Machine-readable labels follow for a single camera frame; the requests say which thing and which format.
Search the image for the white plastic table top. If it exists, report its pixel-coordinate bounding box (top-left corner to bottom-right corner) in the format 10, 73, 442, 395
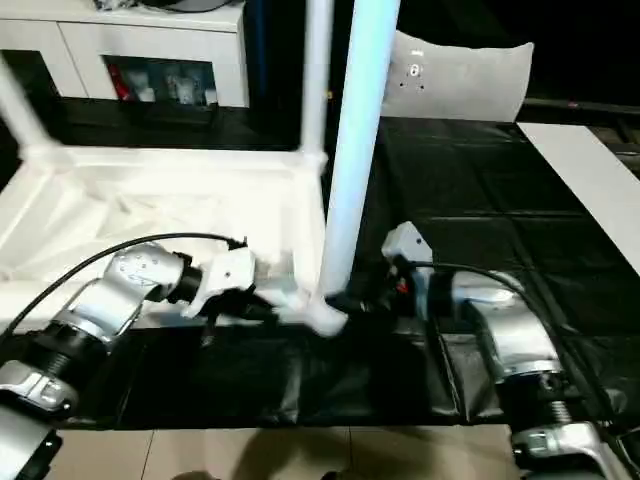
0, 144, 351, 339

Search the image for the grey helmet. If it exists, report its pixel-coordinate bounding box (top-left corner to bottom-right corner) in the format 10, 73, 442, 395
139, 0, 232, 12

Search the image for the black bar with red mark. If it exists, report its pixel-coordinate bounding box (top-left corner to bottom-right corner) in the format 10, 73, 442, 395
522, 98, 640, 114

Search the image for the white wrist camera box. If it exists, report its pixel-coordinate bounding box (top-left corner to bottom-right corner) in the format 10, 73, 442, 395
380, 221, 435, 317
180, 247, 257, 320

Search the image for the black cabinet with gold label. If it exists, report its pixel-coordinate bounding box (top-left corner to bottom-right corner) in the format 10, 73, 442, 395
243, 0, 401, 147

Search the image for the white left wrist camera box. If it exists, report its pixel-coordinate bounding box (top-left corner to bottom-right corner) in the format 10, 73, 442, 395
180, 247, 257, 320

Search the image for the white plastic table leg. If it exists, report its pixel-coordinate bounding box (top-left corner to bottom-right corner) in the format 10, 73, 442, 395
319, 0, 402, 304
0, 49, 64, 157
298, 0, 334, 162

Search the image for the grey cushion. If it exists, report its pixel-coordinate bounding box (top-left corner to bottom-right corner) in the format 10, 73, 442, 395
382, 29, 535, 122

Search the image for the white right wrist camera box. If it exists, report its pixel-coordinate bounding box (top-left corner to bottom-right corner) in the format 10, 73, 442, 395
380, 221, 435, 317

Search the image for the white flat panel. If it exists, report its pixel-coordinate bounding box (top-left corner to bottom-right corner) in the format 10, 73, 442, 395
516, 121, 640, 277

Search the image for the black quilted mat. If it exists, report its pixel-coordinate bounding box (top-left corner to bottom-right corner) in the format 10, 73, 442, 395
0, 94, 640, 431

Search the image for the white sideboard with glass doors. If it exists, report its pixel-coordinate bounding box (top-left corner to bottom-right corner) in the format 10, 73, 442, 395
0, 0, 251, 110

